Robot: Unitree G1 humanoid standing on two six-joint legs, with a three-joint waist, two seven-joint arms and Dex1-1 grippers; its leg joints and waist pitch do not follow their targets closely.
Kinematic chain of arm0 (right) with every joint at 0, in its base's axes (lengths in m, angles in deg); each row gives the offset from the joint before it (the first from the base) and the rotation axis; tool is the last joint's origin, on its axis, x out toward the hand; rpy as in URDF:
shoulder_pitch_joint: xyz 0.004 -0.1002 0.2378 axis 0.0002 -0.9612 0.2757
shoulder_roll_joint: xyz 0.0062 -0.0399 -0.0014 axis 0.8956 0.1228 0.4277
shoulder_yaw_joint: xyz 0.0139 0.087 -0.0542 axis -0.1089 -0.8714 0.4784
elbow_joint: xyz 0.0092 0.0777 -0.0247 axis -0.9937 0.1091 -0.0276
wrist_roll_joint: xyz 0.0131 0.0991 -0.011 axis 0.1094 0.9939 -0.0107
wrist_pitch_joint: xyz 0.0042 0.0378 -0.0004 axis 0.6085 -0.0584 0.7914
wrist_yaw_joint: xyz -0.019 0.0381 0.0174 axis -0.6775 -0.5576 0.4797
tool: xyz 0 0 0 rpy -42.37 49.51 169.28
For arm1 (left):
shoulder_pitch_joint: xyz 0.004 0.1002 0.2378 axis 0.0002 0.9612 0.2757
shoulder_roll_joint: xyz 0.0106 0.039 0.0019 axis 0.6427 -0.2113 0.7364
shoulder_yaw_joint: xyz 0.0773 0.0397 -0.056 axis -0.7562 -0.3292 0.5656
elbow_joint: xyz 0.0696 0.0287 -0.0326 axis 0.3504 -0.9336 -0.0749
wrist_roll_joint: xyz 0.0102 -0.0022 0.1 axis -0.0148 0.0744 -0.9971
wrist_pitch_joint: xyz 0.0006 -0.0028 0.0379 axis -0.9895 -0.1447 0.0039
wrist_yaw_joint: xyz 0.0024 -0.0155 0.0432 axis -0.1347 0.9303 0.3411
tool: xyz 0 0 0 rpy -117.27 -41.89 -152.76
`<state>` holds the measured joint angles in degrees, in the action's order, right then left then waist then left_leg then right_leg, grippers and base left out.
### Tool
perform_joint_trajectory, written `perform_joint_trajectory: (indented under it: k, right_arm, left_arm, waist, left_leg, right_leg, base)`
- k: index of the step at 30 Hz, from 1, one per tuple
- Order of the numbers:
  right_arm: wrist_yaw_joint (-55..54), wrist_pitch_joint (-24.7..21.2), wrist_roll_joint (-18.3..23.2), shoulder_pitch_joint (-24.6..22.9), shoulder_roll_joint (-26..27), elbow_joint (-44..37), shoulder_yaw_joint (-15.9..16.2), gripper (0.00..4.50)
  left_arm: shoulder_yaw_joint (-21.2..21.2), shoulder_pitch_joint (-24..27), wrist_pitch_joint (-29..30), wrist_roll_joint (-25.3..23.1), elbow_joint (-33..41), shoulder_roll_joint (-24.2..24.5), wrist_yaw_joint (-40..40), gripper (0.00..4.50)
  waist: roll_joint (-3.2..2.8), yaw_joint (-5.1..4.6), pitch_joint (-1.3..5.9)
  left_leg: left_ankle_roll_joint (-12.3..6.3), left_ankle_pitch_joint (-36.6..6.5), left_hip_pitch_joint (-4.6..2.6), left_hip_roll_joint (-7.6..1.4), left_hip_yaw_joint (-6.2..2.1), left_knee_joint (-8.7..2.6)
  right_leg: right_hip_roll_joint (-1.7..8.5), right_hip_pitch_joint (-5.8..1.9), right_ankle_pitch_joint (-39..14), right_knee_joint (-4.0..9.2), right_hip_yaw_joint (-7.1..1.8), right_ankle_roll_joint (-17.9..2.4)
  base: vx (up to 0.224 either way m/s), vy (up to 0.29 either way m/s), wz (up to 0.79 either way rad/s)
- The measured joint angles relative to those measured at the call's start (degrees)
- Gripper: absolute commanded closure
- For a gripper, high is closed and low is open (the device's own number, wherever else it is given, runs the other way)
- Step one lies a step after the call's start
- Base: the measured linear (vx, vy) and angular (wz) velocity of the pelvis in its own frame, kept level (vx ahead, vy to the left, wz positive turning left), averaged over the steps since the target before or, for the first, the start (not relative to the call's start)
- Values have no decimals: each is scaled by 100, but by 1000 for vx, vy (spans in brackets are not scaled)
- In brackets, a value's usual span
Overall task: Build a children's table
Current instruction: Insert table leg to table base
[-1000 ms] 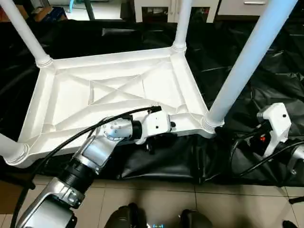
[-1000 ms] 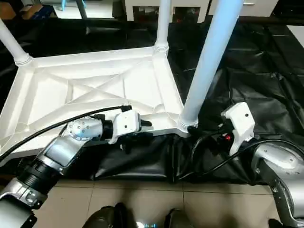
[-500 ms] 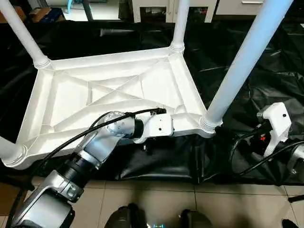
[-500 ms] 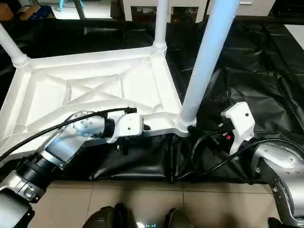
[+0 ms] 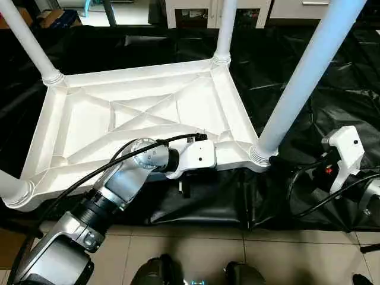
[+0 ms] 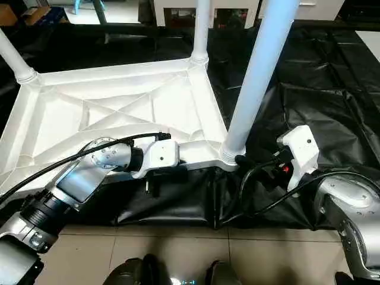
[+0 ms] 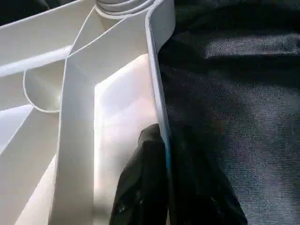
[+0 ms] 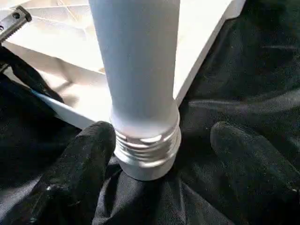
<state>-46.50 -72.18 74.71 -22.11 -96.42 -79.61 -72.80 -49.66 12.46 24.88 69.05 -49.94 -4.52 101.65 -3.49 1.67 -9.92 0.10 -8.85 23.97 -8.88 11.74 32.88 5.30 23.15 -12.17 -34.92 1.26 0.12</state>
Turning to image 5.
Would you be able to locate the white glass door cabinet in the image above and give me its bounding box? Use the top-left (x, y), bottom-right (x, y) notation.
top-left (165, 0), bottom-right (274, 30)

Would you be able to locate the white plastic table top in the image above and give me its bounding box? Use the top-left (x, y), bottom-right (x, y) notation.
top-left (3, 56), bottom-right (278, 212)

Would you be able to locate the turquoise plastic stool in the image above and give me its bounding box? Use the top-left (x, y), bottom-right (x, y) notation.
top-left (78, 0), bottom-right (99, 15)

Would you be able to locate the brown floor cardboard sheet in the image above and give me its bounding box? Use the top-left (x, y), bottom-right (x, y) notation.
top-left (0, 229), bottom-right (29, 269)

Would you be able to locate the grey metal pole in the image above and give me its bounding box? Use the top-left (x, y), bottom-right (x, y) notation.
top-left (103, 0), bottom-right (118, 27)

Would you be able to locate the black work mat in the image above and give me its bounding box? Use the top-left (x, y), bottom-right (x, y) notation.
top-left (0, 21), bottom-right (380, 233)

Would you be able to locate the white plastic table leg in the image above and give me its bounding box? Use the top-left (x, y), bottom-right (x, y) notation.
top-left (212, 0), bottom-right (239, 66)
top-left (248, 0), bottom-right (369, 167)
top-left (0, 0), bottom-right (65, 87)
top-left (0, 169), bottom-right (35, 210)

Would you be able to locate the blue box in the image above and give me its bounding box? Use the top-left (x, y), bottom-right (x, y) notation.
top-left (39, 8), bottom-right (83, 29)

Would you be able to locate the white drawer unit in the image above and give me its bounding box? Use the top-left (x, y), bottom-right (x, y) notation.
top-left (270, 0), bottom-right (334, 20)

